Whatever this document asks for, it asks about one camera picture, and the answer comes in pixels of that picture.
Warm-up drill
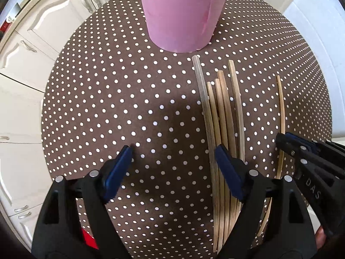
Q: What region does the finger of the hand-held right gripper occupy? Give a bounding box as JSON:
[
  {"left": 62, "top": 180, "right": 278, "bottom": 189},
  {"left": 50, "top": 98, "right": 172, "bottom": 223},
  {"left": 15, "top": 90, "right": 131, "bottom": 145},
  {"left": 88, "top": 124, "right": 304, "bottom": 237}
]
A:
[
  {"left": 275, "top": 133, "right": 324, "bottom": 168},
  {"left": 286, "top": 133, "right": 345, "bottom": 166}
]

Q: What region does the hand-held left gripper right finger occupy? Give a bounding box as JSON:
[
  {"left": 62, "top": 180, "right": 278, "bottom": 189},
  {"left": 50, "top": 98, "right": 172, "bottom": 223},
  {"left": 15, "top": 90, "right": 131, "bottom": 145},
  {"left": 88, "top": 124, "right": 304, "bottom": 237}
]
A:
[{"left": 214, "top": 144, "right": 317, "bottom": 259}]

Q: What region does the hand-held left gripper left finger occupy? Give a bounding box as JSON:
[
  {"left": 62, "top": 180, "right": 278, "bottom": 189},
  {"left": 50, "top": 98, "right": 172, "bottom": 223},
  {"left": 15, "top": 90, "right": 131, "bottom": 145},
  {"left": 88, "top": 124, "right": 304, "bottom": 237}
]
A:
[{"left": 32, "top": 145, "right": 133, "bottom": 259}]

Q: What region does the single wooden chopstick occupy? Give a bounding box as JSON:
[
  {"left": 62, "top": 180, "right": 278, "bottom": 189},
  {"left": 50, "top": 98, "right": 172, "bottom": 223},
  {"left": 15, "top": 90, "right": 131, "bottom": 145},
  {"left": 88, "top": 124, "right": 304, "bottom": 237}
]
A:
[{"left": 256, "top": 75, "right": 286, "bottom": 238}]

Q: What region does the bunch of wooden chopsticks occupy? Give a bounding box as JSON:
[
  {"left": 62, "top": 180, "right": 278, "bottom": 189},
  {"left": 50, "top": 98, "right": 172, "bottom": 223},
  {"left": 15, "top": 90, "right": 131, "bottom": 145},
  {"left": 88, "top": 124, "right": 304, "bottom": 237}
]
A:
[{"left": 192, "top": 55, "right": 246, "bottom": 254}]

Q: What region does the pink paper cup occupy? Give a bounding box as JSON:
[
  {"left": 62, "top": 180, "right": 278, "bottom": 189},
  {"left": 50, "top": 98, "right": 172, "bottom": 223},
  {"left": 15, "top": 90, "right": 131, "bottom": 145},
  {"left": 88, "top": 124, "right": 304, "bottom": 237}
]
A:
[{"left": 138, "top": 0, "right": 232, "bottom": 53}]

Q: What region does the brown polka dot tablecloth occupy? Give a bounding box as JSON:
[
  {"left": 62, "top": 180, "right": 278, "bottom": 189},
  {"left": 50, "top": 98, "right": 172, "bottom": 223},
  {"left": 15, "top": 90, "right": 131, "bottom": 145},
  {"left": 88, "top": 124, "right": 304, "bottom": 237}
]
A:
[{"left": 40, "top": 0, "right": 333, "bottom": 259}]

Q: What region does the red plastic stool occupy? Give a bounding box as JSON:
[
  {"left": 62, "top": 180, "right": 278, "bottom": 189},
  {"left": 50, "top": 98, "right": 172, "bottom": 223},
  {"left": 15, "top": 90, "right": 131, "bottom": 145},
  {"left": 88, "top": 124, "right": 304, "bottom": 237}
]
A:
[{"left": 81, "top": 228, "right": 100, "bottom": 251}]

